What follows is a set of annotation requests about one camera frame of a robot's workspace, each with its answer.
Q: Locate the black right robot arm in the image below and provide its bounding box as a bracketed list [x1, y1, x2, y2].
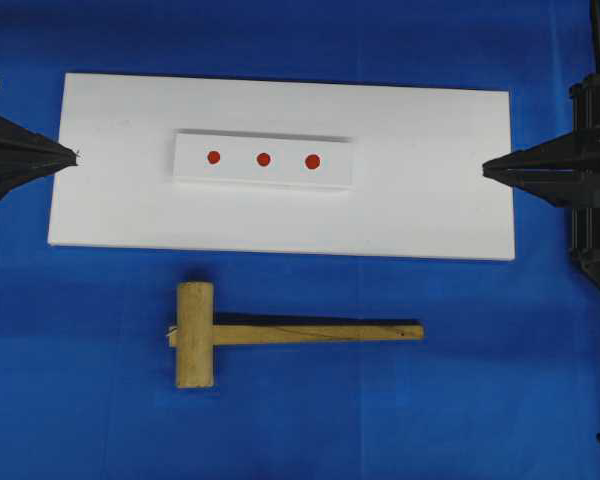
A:
[483, 1, 600, 264]

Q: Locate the large white foam board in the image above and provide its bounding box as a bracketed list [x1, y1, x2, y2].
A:
[48, 73, 515, 260]

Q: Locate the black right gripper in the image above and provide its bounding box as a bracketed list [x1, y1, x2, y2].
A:
[482, 74, 600, 259]

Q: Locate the wooden mallet hammer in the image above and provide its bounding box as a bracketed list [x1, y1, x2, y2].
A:
[166, 282, 425, 389]

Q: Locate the red dot mark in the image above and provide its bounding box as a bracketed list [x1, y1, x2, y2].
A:
[305, 154, 321, 170]
[256, 152, 271, 167]
[207, 150, 221, 165]

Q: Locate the middle red dot mark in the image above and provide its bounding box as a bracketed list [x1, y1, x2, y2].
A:
[256, 152, 271, 167]

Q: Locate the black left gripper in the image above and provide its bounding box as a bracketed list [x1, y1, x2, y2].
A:
[0, 116, 77, 200]

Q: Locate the right red dot mark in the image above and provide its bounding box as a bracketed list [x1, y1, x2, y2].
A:
[305, 154, 321, 170]

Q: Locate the small white raised block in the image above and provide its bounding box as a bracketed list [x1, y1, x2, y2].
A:
[173, 133, 354, 190]

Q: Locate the left red dot mark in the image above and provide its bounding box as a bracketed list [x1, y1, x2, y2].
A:
[207, 150, 221, 165]

